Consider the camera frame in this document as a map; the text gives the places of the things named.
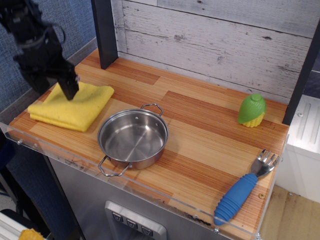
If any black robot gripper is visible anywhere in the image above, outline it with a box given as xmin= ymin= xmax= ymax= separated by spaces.
xmin=14 ymin=24 xmax=79 ymax=101

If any yellow cloth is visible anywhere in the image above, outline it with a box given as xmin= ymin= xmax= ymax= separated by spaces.
xmin=27 ymin=82 xmax=114 ymax=132

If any stainless steel pot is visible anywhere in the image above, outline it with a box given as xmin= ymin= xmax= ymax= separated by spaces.
xmin=97 ymin=103 xmax=169 ymax=177

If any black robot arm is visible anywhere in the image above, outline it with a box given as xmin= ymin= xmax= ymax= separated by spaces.
xmin=0 ymin=0 xmax=79 ymax=100

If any clear acrylic table guard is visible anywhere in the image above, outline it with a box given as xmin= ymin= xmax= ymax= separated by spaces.
xmin=0 ymin=39 xmax=289 ymax=240

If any yellow black object bottom left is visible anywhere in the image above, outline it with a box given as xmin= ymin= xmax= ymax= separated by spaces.
xmin=18 ymin=228 xmax=45 ymax=240

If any silver button control panel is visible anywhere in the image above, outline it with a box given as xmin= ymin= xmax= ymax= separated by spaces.
xmin=104 ymin=200 xmax=167 ymax=240

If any green yellow toy corn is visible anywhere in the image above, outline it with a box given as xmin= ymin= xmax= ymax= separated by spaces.
xmin=237 ymin=93 xmax=267 ymax=128

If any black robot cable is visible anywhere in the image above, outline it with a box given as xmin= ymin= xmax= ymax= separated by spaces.
xmin=49 ymin=23 xmax=66 ymax=47

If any black left frame post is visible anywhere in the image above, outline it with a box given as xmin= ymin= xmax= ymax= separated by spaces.
xmin=91 ymin=0 xmax=118 ymax=70

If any black frame post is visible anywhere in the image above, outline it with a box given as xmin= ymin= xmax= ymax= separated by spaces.
xmin=282 ymin=22 xmax=320 ymax=125
xmin=91 ymin=0 xmax=118 ymax=70

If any blue handled metal fork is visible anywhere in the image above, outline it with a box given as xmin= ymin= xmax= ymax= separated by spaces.
xmin=213 ymin=149 xmax=280 ymax=226

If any black right frame post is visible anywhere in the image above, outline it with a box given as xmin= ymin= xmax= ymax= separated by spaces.
xmin=282 ymin=22 xmax=320 ymax=125

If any white aluminium side rail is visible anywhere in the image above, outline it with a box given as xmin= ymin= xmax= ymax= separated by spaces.
xmin=287 ymin=94 xmax=320 ymax=154

